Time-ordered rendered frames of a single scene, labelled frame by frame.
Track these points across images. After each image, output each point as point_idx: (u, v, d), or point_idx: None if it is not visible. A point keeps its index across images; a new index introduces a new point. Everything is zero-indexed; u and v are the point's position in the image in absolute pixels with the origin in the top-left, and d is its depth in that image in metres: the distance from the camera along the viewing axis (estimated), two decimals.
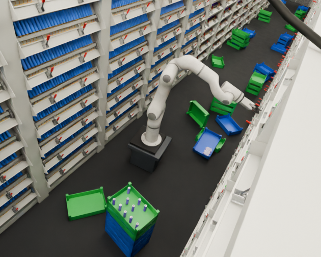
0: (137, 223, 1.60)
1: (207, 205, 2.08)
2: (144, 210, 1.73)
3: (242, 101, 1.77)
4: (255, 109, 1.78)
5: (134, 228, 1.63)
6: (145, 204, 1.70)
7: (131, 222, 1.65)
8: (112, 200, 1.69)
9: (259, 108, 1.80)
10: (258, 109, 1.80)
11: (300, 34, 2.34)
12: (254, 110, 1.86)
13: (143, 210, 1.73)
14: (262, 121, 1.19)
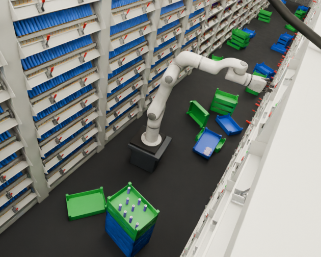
0: (137, 223, 1.60)
1: (207, 205, 2.08)
2: (144, 210, 1.73)
3: (253, 78, 1.67)
4: (269, 82, 1.67)
5: (134, 228, 1.63)
6: (145, 204, 1.70)
7: (131, 222, 1.65)
8: None
9: (272, 84, 1.70)
10: (271, 84, 1.68)
11: (300, 34, 2.34)
12: (268, 92, 1.73)
13: (143, 210, 1.73)
14: (262, 121, 1.19)
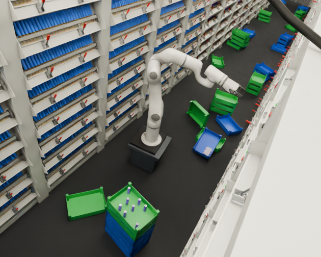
0: (137, 223, 1.60)
1: (207, 205, 2.08)
2: (144, 210, 1.73)
3: (222, 86, 1.85)
4: (233, 95, 1.81)
5: (134, 228, 1.63)
6: (145, 204, 1.70)
7: None
8: None
9: (239, 94, 1.80)
10: (237, 95, 1.81)
11: (300, 34, 2.34)
12: (242, 90, 1.89)
13: (143, 210, 1.73)
14: (262, 121, 1.19)
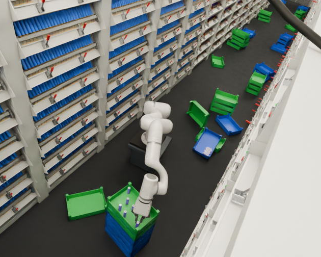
0: (138, 221, 1.59)
1: (207, 205, 2.08)
2: None
3: (138, 197, 1.56)
4: (134, 212, 1.59)
5: (135, 227, 1.62)
6: None
7: None
8: None
9: (136, 219, 1.57)
10: (135, 217, 1.58)
11: (300, 34, 2.34)
12: (142, 220, 1.59)
13: None
14: (262, 121, 1.19)
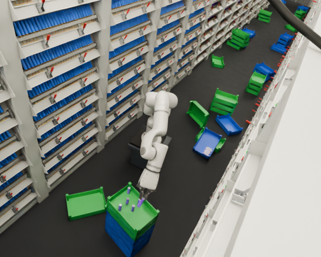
0: None
1: (207, 205, 2.08)
2: None
3: (144, 169, 1.46)
4: (139, 188, 1.44)
5: None
6: None
7: None
8: None
9: (141, 195, 1.43)
10: (140, 193, 1.44)
11: (300, 34, 2.34)
12: (146, 196, 1.46)
13: None
14: (262, 121, 1.19)
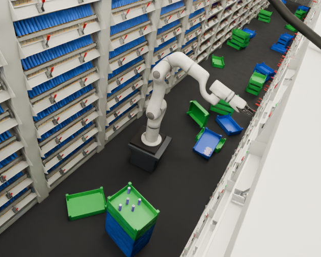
0: None
1: (207, 205, 2.08)
2: None
3: (229, 103, 1.73)
4: (242, 112, 1.71)
5: None
6: None
7: None
8: None
9: (249, 111, 1.71)
10: (247, 112, 1.71)
11: (300, 34, 2.34)
12: (249, 110, 1.76)
13: None
14: (262, 121, 1.19)
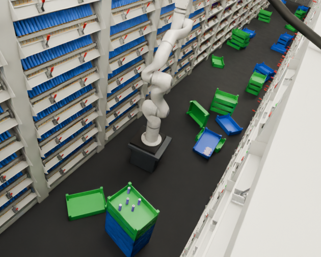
0: None
1: (207, 205, 2.08)
2: None
3: (187, 8, 1.81)
4: None
5: None
6: None
7: None
8: None
9: None
10: None
11: (300, 34, 2.34)
12: None
13: None
14: (262, 121, 1.19)
